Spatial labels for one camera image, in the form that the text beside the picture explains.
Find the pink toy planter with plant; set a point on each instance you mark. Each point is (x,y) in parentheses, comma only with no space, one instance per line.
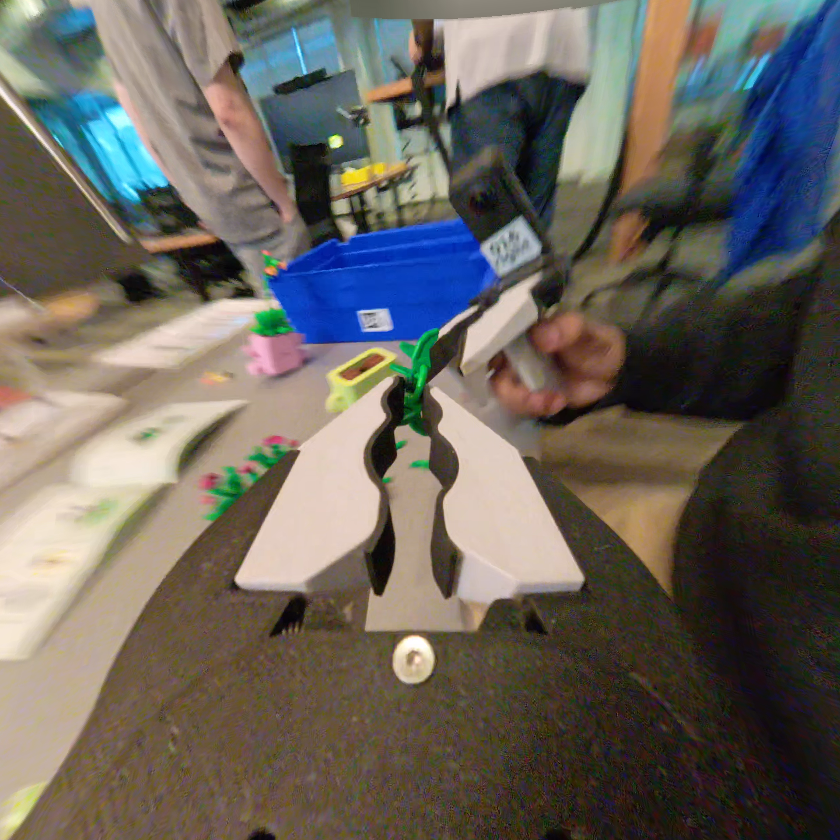
(275,354)

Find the black monitor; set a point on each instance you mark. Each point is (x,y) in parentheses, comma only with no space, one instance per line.
(308,118)

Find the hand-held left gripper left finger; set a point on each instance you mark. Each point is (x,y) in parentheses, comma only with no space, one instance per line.
(321,512)

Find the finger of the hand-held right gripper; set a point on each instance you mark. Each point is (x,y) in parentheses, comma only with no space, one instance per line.
(456,331)
(502,321)

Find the yellow-green toy planter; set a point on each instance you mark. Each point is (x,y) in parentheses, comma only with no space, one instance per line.
(358,380)

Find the person's right hand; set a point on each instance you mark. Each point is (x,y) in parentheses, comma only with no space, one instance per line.
(584,358)

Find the green toy plant stem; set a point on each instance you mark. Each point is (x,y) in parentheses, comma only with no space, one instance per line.
(417,374)

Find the person's right forearm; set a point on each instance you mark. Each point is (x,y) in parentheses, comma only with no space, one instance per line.
(709,354)

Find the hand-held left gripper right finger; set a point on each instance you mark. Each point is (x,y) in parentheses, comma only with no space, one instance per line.
(505,518)

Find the black chair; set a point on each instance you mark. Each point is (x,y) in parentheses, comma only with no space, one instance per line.
(312,190)

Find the small orange toy pieces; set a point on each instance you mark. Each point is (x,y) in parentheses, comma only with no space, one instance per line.
(216,377)

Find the open instruction booklet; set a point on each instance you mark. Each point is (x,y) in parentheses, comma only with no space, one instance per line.
(131,446)

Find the black divider panel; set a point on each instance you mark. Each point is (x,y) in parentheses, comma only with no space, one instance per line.
(46,210)

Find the printed paper sheet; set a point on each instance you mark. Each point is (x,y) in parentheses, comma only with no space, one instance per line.
(184,334)

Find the small yellow bin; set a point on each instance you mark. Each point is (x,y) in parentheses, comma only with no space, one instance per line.
(361,176)

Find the blue plastic bin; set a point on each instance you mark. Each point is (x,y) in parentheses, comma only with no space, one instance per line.
(387,289)

